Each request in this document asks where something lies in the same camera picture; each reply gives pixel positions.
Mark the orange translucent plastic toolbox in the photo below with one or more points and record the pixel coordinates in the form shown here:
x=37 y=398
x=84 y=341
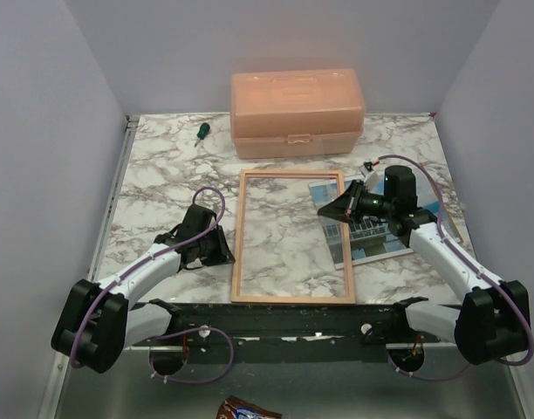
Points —
x=296 y=113

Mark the aluminium extrusion rail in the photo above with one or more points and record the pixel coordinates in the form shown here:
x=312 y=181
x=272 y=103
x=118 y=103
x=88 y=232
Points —
x=59 y=368

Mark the building photo print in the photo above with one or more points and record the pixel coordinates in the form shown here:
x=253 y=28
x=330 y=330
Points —
x=369 y=240

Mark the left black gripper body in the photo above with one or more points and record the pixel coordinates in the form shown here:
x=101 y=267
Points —
x=208 y=251

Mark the pink wooden picture frame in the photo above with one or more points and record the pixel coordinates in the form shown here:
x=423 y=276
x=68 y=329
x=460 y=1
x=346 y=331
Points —
x=278 y=173

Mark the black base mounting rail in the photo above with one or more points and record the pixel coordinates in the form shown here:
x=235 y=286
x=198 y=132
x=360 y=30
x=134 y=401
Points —
x=285 y=333

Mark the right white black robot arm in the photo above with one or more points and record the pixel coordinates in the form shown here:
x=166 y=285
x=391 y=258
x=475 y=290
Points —
x=494 y=319

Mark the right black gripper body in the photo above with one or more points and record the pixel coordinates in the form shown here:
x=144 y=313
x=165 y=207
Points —
x=377 y=204

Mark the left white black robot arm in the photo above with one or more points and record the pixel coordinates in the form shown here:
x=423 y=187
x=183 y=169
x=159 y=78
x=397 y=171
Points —
x=99 y=319

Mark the green handled screwdriver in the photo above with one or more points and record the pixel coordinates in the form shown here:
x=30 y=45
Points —
x=202 y=133

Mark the brown snack wrapper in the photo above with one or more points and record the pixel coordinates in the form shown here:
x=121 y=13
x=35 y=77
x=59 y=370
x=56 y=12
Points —
x=236 y=408

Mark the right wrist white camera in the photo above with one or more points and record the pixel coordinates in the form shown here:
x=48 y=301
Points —
x=371 y=176

